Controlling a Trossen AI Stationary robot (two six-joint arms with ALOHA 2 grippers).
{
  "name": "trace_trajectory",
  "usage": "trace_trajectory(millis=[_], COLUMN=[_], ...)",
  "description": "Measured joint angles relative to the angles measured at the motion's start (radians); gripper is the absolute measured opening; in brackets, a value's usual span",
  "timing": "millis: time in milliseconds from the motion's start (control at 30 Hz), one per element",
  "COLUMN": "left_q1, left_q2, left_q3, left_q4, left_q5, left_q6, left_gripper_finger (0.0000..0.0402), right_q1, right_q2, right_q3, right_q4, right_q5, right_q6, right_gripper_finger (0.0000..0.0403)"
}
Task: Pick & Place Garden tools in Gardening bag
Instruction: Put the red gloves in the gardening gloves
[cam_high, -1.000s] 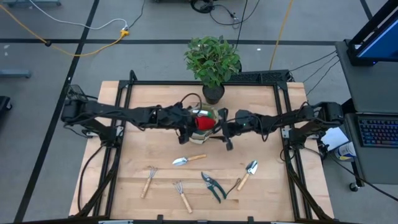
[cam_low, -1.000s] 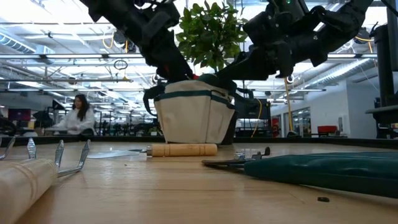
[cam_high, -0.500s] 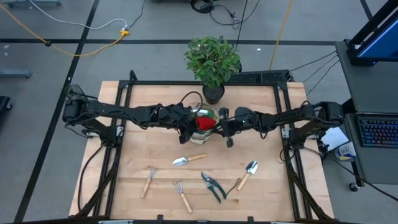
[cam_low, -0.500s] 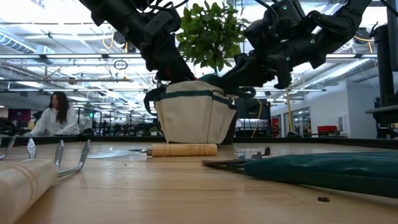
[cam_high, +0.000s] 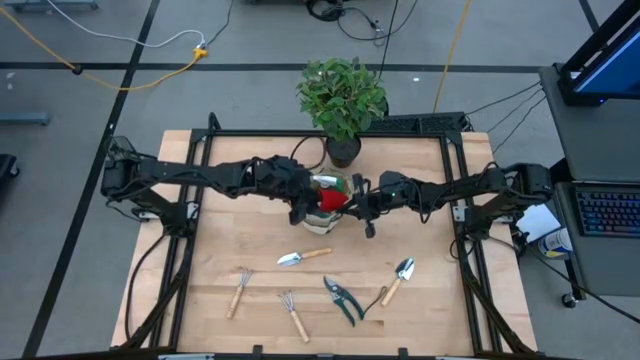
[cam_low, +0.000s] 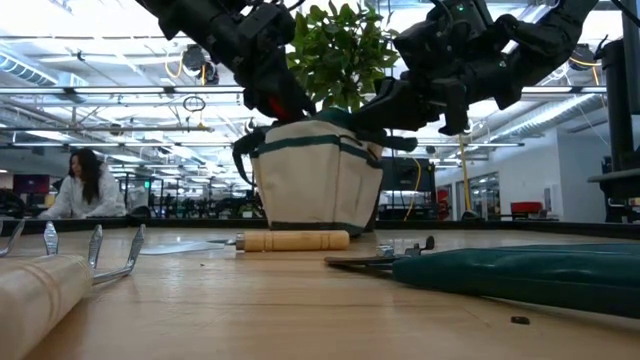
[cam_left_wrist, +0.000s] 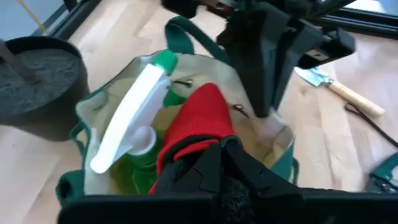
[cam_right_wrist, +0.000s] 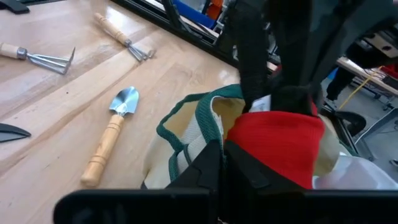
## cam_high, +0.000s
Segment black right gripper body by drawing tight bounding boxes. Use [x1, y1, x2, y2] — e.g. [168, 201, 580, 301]
[352, 172, 396, 240]

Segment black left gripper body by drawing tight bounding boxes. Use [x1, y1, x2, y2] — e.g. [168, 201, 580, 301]
[257, 155, 312, 226]

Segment red and black garden glove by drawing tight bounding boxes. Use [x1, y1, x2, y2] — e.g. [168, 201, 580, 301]
[318, 188, 351, 214]

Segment narrow trowel wooden handle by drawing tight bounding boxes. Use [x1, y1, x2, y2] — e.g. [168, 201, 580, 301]
[276, 247, 334, 268]

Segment transplant trowel wooden handle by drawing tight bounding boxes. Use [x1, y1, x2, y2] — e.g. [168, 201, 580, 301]
[363, 256, 416, 315]

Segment green handled pruning shears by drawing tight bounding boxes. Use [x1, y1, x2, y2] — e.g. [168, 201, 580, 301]
[322, 275, 366, 328]

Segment metal hand rake wooden handle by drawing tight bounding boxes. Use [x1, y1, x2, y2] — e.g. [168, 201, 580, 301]
[225, 266, 255, 320]
[277, 289, 311, 345]

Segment green spray bottle white trigger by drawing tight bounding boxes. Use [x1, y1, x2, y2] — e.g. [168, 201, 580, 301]
[310, 172, 351, 196]

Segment black perforated equipment box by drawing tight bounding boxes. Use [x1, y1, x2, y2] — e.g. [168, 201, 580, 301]
[367, 111, 472, 134]

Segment green plant in black pot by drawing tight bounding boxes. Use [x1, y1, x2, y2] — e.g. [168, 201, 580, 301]
[295, 56, 390, 170]

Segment white paper sheet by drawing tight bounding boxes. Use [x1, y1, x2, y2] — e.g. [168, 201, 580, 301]
[514, 203, 562, 244]

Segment white blue canister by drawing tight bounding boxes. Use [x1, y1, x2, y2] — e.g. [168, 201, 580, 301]
[537, 227, 574, 260]

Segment grey equipment cart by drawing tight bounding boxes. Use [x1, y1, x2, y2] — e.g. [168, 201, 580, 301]
[538, 64, 640, 299]

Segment black laptop keyboard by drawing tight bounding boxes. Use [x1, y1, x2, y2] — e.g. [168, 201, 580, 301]
[572, 180, 640, 240]

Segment grey furniture foot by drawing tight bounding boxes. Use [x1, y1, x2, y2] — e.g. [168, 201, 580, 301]
[4, 0, 99, 13]
[0, 112, 51, 127]

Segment computer monitor blue screen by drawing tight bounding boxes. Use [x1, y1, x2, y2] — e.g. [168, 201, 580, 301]
[555, 0, 640, 107]

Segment black chair base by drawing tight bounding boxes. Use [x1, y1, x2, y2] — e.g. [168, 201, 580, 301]
[0, 153, 21, 182]

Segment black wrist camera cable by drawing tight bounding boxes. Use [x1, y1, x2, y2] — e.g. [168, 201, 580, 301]
[288, 134, 329, 171]

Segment black aluminium table frame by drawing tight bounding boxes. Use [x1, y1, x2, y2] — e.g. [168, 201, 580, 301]
[119, 112, 541, 360]

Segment yellow extension cable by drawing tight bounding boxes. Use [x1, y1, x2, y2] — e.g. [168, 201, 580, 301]
[0, 7, 209, 92]

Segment long yellow hanging cable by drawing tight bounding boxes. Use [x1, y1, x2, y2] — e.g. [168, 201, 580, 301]
[432, 0, 474, 114]

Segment black cable coil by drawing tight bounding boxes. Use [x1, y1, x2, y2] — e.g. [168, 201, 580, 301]
[304, 0, 347, 23]

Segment white floor cable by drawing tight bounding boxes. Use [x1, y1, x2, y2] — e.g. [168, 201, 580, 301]
[47, 0, 207, 49]

